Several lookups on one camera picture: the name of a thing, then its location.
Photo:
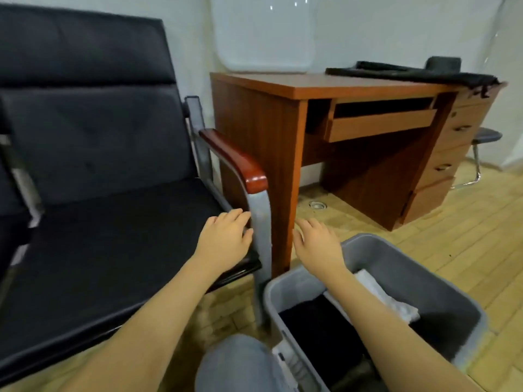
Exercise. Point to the person's right hand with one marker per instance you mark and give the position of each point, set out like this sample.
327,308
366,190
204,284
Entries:
320,249

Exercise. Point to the person's left hand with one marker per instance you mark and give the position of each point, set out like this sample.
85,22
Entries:
222,241

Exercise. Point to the white t-shirt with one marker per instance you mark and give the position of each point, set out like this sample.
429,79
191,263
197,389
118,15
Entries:
392,302

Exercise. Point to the black garment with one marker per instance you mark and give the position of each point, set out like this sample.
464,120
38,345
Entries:
323,339

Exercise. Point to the grey plastic storage bin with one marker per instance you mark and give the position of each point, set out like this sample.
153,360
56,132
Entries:
441,281

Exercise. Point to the person's right forearm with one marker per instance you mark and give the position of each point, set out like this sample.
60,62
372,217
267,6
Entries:
400,339

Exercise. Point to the person's left forearm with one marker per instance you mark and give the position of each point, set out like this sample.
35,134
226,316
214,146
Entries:
135,343

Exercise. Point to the person's blue jeans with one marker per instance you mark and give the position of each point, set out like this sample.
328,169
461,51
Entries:
237,367

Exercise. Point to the round metal floor drain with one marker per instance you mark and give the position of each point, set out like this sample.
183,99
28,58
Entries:
318,205

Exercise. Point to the brown wooden bench armrest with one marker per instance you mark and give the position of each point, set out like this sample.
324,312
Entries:
237,159

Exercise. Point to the brown wooden desk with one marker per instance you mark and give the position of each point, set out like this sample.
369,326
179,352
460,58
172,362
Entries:
261,126

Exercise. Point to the black leather bench seat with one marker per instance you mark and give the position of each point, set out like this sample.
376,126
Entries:
90,232
12,224

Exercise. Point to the brown wooden cabinet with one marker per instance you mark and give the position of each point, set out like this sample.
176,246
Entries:
445,159

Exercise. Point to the chrome chair leg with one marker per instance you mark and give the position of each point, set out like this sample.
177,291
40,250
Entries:
472,171

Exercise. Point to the black board green print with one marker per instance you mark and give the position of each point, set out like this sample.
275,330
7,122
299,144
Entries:
417,75

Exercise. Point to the white plastic tray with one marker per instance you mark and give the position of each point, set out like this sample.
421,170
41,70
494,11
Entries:
261,32

